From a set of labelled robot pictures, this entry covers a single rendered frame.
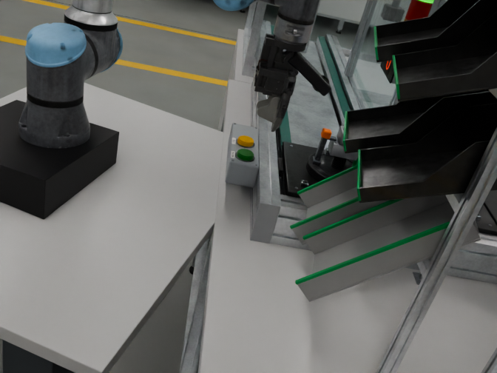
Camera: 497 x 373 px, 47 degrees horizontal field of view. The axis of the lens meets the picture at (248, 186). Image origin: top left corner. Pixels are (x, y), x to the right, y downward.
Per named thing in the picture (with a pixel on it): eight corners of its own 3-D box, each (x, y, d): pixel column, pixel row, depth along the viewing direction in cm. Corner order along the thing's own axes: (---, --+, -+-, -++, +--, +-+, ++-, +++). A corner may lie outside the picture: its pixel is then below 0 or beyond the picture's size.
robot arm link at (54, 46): (13, 92, 119) (12, 27, 113) (49, 75, 131) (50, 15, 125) (65, 106, 118) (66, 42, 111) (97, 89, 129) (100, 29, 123)
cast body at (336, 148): (329, 155, 130) (339, 128, 127) (327, 146, 134) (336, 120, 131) (364, 163, 131) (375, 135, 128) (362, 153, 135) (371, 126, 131)
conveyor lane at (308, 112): (276, 232, 129) (287, 195, 124) (268, 90, 201) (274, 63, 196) (396, 254, 132) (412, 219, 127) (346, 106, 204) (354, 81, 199)
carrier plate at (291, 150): (285, 199, 125) (288, 190, 124) (281, 147, 145) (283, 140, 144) (390, 218, 127) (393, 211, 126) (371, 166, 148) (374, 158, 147)
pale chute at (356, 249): (308, 303, 92) (294, 282, 91) (315, 254, 104) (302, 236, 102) (481, 240, 81) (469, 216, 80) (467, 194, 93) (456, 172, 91)
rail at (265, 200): (249, 240, 125) (261, 199, 119) (251, 86, 200) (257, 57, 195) (274, 244, 125) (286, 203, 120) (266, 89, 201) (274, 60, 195)
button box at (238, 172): (224, 183, 135) (229, 160, 131) (228, 142, 152) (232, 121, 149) (254, 189, 135) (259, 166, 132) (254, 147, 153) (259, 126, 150)
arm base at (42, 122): (5, 138, 122) (4, 95, 117) (38, 114, 135) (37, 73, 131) (74, 154, 122) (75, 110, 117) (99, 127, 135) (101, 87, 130)
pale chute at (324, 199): (302, 246, 105) (289, 227, 104) (308, 209, 116) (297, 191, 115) (450, 185, 94) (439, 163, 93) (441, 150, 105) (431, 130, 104)
